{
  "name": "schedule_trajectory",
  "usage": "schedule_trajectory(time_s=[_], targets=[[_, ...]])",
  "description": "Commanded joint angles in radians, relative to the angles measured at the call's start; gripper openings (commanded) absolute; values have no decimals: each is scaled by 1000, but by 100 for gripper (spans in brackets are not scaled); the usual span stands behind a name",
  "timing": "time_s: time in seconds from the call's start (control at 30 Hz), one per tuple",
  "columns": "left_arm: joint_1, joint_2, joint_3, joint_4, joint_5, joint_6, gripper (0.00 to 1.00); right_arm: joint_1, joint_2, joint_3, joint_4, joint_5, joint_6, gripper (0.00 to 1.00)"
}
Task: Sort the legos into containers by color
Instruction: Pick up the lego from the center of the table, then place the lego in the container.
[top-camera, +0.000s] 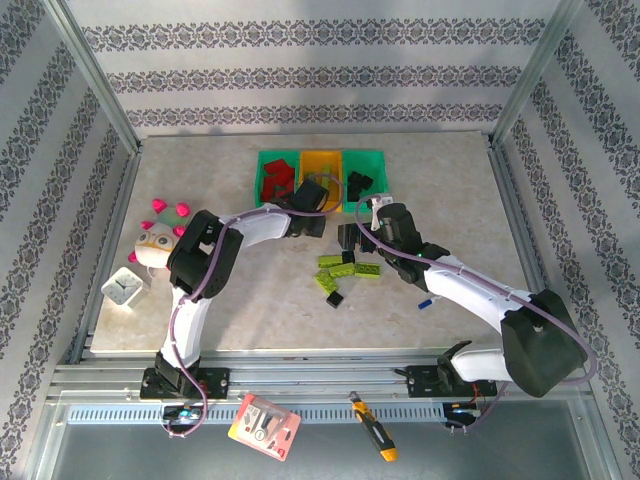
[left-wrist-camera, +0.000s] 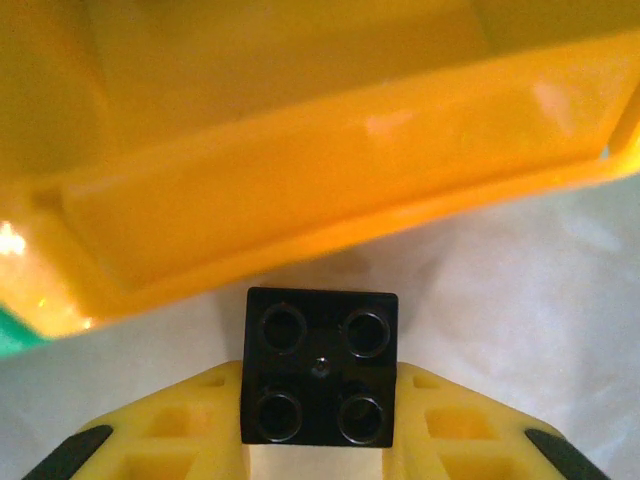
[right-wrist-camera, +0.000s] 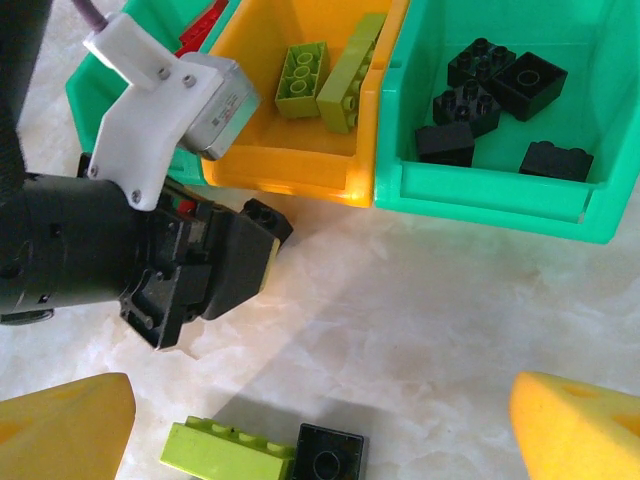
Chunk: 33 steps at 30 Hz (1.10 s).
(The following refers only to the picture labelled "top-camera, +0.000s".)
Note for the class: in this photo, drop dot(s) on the red lego brick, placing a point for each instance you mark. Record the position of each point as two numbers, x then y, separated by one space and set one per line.
270 189
286 190

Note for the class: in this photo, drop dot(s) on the red L-shaped lego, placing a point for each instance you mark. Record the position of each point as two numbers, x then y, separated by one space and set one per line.
287 175
274 167

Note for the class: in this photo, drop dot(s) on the small lime green lego brick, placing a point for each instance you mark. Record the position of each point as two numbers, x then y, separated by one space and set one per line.
326 168

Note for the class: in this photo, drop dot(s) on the yellow plastic bin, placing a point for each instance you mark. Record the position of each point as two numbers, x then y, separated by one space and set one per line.
312 160

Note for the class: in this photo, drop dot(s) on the green plastic bin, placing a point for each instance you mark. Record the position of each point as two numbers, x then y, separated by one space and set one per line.
277 155
377 170

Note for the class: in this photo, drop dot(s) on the black square lego brick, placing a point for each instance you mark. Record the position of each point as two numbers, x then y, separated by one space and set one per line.
335 299
367 182
355 189
355 176
348 257

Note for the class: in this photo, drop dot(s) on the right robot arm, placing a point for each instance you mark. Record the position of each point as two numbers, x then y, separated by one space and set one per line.
540 350

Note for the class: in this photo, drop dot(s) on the white marker blue cap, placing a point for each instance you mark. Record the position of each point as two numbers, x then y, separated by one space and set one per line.
425 303

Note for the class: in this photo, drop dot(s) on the white plush toy pink spikes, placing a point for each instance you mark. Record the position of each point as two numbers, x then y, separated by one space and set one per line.
155 245

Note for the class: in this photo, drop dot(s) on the white square alarm clock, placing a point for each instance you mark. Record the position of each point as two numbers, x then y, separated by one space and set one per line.
124 289

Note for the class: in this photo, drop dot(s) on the small electronics board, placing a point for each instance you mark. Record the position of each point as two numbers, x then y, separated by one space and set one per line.
462 411
182 414

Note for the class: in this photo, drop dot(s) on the yellow black utility knife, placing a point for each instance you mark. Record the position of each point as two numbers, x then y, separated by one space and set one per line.
375 430

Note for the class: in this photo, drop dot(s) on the red blister pack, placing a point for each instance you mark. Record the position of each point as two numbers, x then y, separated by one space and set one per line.
265 427

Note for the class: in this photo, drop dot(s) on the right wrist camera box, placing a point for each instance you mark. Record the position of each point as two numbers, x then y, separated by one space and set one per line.
377 205

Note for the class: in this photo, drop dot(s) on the aluminium side rail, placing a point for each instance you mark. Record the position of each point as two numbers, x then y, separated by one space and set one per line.
119 210
512 200

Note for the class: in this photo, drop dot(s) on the aluminium frame rail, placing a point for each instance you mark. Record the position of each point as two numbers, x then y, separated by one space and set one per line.
310 372

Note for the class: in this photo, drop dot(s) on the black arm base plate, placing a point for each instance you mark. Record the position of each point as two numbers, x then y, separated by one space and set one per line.
420 382
220 382

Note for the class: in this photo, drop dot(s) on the aluminium frame post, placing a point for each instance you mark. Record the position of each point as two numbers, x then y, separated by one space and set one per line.
99 85
535 75

